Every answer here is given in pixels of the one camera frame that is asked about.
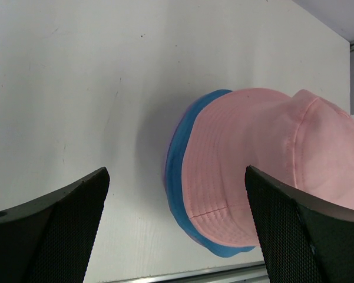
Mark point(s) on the aluminium mounting rail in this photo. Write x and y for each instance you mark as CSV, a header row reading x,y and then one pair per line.
x,y
251,272

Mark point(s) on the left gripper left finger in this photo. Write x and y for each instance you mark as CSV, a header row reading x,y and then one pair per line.
x,y
50,238

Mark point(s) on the purple bucket hat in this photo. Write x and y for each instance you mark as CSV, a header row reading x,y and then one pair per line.
x,y
172,174

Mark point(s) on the blue bucket hat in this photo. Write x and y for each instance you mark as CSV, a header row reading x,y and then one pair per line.
x,y
216,249

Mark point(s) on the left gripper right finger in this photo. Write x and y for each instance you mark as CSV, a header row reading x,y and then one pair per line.
x,y
303,238

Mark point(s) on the pink bucket hat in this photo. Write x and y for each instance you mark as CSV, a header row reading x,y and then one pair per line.
x,y
303,141

